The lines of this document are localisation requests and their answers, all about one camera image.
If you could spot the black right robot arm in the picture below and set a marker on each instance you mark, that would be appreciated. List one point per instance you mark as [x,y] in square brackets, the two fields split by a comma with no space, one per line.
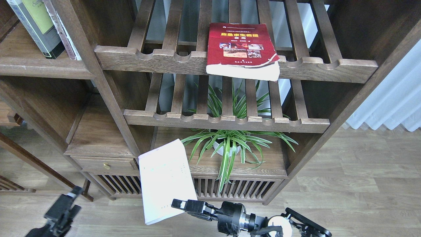
[281,226]

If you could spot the green spider plant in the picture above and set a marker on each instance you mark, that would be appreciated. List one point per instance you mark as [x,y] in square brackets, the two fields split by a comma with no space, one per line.
[206,137]

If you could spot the white pleated curtain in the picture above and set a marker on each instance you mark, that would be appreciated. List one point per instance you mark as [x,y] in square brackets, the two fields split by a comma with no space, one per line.
[396,100]

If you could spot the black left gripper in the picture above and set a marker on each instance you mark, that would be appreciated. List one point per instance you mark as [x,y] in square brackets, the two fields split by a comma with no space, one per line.
[60,216]

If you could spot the brass drawer knob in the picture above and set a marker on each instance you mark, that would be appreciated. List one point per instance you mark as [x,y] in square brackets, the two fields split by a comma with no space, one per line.
[106,166]

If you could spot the green and black book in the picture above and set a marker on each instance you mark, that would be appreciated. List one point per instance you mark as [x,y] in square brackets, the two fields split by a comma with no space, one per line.
[35,18]

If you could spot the white plant pot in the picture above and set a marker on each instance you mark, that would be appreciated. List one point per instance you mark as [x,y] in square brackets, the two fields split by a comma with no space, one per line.
[219,148]

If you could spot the white lavender cover book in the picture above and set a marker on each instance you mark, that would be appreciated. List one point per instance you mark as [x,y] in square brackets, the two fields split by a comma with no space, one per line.
[165,175]

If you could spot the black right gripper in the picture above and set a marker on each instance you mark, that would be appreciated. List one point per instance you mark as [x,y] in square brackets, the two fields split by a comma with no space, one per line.
[232,217]

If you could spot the red cover book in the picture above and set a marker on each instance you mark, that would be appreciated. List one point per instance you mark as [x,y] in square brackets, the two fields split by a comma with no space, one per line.
[242,51]

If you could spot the upright book in shelf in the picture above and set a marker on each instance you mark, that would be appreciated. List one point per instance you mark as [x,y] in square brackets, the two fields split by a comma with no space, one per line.
[62,31]

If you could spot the dark wooden bookshelf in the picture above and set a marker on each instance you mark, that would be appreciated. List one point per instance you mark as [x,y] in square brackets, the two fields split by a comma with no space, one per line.
[142,81]

